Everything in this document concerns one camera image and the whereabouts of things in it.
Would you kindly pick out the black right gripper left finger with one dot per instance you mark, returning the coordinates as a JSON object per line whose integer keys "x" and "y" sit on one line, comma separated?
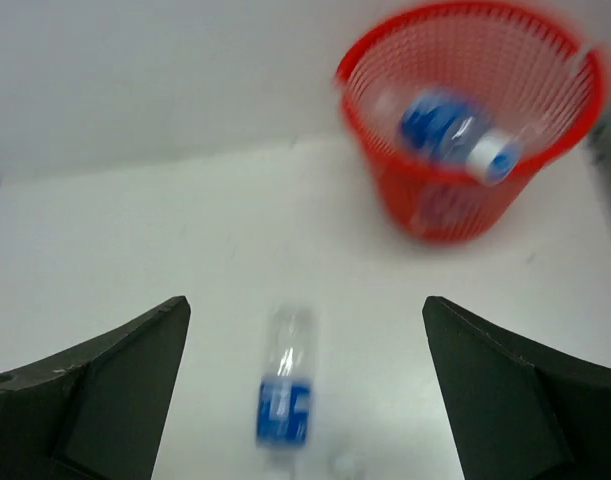
{"x": 96, "y": 410}

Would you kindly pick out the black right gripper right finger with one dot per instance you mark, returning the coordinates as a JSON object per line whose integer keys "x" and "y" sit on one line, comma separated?
{"x": 517, "y": 409}

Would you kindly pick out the blue label bottle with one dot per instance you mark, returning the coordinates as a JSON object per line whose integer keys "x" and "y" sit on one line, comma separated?
{"x": 286, "y": 389}

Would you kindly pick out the blue label bottle Chinese text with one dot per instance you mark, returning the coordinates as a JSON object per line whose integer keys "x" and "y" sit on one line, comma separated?
{"x": 453, "y": 133}

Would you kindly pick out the clear unlabelled bottle white cap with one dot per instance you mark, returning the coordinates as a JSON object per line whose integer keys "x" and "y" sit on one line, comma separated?
{"x": 345, "y": 466}

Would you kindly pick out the red mesh plastic bin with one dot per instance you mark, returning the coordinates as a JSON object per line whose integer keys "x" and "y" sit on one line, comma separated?
{"x": 529, "y": 71}

